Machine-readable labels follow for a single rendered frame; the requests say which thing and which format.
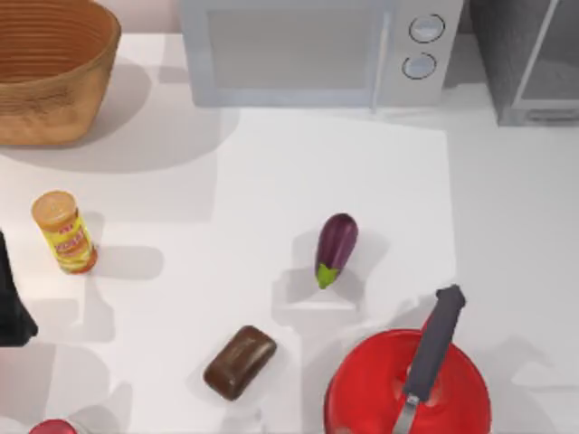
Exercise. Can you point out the purple eggplant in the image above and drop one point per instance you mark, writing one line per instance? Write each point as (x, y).
(337, 244)

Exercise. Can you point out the brown bread loaf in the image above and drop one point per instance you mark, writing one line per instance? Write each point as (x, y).
(240, 362)

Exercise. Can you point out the pale microwave oven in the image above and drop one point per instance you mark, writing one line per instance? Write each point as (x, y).
(289, 54)

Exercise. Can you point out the red pan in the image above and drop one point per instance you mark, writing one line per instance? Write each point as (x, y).
(362, 389)

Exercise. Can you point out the microwave knob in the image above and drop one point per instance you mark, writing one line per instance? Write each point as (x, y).
(419, 66)
(426, 27)

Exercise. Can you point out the yellow and orange can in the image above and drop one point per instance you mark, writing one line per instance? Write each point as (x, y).
(68, 235)

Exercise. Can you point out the woven brown basket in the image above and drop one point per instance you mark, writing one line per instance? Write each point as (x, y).
(54, 104)

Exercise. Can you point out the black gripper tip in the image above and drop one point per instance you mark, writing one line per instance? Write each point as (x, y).
(11, 307)

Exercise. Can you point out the red round object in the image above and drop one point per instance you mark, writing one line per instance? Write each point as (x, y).
(52, 427)

